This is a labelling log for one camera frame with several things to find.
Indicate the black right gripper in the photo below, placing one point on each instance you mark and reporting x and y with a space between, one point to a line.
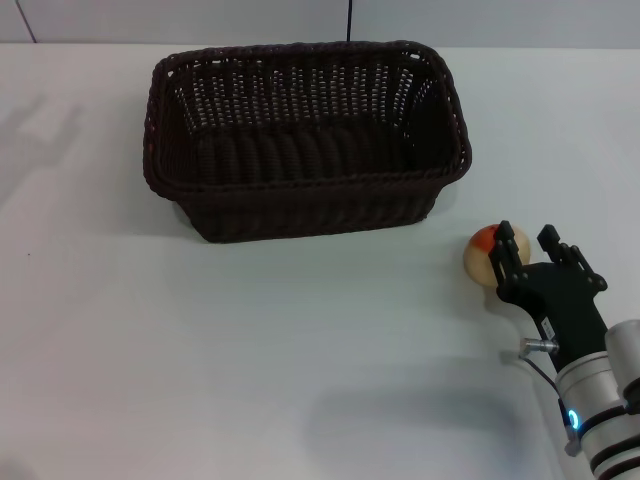
560 300

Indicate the cream and red peach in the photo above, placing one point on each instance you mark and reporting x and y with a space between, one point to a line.
477 260

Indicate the dark brown woven basket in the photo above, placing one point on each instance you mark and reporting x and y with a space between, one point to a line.
310 210

